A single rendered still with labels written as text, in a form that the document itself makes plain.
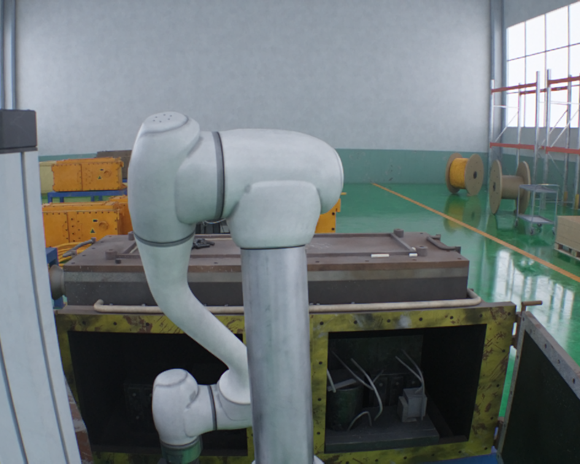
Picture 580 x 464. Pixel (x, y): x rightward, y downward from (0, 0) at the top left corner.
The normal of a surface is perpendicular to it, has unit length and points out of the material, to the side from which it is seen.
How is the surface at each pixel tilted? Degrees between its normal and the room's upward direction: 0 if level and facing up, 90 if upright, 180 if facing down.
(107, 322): 90
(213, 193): 107
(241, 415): 102
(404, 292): 90
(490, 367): 90
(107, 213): 90
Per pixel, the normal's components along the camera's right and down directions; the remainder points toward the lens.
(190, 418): 0.38, 0.14
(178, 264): 0.63, 0.59
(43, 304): 0.99, 0.03
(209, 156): 0.34, -0.27
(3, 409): -0.13, 0.20
